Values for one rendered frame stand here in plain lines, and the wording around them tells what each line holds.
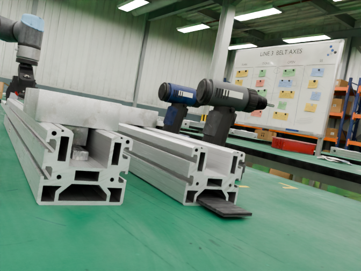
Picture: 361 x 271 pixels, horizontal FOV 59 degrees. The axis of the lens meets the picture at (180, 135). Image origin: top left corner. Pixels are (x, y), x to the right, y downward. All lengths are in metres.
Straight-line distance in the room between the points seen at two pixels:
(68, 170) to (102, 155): 0.05
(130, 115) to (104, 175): 0.36
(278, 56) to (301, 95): 0.62
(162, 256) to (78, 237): 0.08
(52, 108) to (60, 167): 0.09
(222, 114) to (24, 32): 0.78
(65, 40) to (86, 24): 1.01
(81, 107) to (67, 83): 12.06
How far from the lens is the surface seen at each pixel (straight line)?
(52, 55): 12.46
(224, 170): 0.50
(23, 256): 0.28
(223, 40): 9.35
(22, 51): 1.24
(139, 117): 0.75
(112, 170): 0.40
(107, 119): 0.46
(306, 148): 2.94
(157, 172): 0.52
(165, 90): 0.96
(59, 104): 0.44
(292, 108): 3.77
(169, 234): 0.34
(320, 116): 3.57
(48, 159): 0.37
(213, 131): 0.73
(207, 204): 0.45
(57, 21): 12.64
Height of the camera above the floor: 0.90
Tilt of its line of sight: 3 degrees down
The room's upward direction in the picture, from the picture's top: 10 degrees clockwise
